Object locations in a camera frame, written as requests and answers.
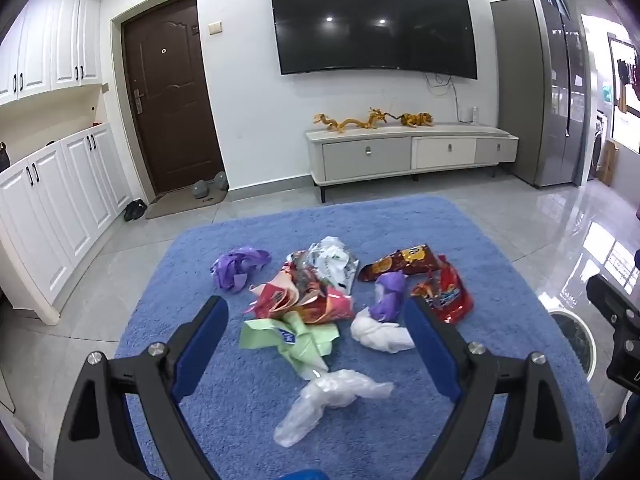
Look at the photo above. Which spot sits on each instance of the blue rug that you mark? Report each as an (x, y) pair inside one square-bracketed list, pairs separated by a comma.
[(240, 410)]

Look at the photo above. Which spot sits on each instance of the brown snack bag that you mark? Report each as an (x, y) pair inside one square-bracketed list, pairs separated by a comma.
[(395, 265)]

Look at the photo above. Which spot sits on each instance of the yellow dragon figurine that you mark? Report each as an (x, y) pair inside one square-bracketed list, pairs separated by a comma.
[(350, 122)]

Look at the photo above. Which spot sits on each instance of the white printed plastic bag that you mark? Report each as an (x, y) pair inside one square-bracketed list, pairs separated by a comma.
[(330, 260)]

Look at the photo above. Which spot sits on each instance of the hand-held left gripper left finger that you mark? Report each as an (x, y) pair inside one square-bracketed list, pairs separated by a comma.
[(200, 350)]

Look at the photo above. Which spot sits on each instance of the green plastic bag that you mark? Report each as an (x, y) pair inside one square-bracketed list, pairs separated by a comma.
[(262, 335)]

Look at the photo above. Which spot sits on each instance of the yellow tiger figurine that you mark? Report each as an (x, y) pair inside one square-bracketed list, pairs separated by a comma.
[(415, 120)]

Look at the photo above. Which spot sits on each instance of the white waste bin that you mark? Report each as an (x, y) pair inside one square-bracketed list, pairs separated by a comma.
[(575, 335)]

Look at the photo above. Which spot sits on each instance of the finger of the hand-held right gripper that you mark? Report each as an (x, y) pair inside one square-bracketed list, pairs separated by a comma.
[(625, 360), (612, 300)]

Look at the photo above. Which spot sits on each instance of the cardboard box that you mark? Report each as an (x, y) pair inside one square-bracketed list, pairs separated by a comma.
[(607, 162)]

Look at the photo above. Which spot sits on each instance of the washing machine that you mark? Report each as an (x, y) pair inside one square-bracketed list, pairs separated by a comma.
[(597, 150)]

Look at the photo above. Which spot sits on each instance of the wall light switch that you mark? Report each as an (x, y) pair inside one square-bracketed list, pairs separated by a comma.
[(214, 28)]

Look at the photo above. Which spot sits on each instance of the wall television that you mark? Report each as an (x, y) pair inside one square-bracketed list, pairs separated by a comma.
[(370, 15)]

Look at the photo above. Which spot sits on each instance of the small white device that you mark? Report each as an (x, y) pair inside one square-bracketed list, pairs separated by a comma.
[(474, 116)]

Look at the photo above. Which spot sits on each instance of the white wall cabinets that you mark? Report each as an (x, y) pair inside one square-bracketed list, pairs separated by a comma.
[(45, 40)]

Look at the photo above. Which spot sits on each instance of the grey refrigerator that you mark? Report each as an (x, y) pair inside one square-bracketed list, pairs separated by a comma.
[(545, 95)]

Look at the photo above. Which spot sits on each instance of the dark brown bottle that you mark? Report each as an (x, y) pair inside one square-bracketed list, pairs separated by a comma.
[(4, 157)]

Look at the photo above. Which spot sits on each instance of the pink wrapper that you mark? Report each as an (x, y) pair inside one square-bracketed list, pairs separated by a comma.
[(272, 300)]

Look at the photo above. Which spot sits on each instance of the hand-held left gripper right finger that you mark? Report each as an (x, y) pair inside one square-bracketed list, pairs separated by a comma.
[(430, 355)]

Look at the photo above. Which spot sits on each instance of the purple plastic bag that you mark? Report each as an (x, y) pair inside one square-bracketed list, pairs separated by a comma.
[(235, 270), (390, 297)]

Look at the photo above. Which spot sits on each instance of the white floor cabinets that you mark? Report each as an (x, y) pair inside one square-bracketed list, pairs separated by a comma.
[(55, 210)]

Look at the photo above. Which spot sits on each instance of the pair of black shoes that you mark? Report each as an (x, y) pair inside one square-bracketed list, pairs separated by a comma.
[(135, 209)]

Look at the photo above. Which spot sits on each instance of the red snack packet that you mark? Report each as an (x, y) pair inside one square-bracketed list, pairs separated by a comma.
[(445, 295)]

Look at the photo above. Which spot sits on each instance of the brown door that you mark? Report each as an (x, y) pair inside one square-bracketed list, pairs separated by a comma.
[(170, 100)]

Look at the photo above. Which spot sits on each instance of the balcony window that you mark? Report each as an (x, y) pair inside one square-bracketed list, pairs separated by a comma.
[(625, 110)]

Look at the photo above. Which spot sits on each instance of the grey white television cabinet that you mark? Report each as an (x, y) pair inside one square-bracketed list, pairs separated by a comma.
[(365, 155)]

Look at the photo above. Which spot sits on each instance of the dark blue cloth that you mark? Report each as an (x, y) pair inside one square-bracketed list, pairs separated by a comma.
[(622, 440)]

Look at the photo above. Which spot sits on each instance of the red orange snack wrapper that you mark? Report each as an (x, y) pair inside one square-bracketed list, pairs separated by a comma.
[(327, 307)]

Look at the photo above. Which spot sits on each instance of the brown doormat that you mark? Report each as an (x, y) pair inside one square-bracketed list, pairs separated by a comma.
[(180, 205)]

